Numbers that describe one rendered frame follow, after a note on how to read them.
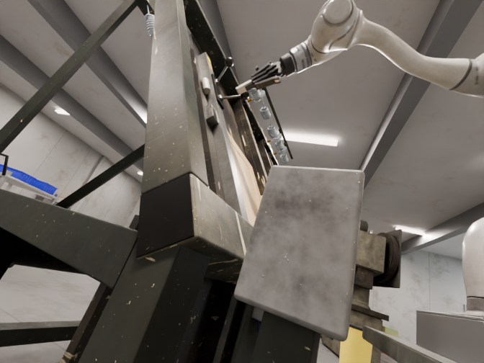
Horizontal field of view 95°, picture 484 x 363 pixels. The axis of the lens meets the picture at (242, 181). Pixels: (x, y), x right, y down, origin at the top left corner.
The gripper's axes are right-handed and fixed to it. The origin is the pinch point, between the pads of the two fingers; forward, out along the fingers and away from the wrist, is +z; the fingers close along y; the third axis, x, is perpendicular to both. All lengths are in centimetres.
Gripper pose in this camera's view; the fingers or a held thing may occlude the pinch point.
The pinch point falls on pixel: (244, 87)
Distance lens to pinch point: 97.7
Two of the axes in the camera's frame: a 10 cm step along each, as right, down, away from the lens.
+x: 3.9, 4.7, 7.9
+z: -9.0, 3.8, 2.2
